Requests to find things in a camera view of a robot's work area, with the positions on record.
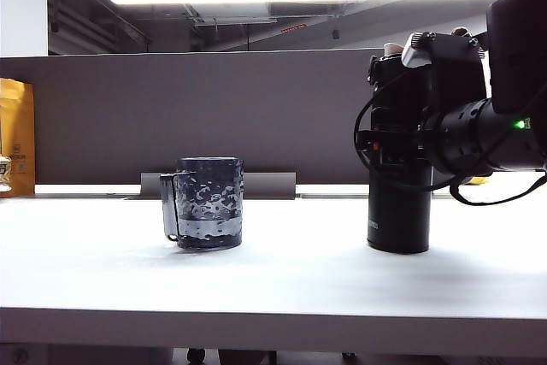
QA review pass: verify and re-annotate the grey desk partition panel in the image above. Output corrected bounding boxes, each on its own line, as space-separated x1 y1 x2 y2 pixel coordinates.
0 49 428 187

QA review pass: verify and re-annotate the black thermos with flip lid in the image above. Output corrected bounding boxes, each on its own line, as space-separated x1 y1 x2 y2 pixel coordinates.
366 26 472 255

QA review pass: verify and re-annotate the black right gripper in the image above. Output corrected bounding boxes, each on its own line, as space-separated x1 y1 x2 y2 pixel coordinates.
357 103 436 170

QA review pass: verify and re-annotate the grey metal partition bracket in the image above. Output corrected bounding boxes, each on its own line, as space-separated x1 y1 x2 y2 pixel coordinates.
140 172 297 201

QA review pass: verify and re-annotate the textured dark glass mug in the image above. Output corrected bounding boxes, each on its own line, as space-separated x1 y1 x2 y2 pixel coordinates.
160 157 245 253

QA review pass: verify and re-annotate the yellow paper bag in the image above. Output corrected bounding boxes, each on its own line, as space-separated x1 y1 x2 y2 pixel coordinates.
0 78 37 199

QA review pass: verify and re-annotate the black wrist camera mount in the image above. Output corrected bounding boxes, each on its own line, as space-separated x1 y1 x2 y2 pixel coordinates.
401 30 489 123

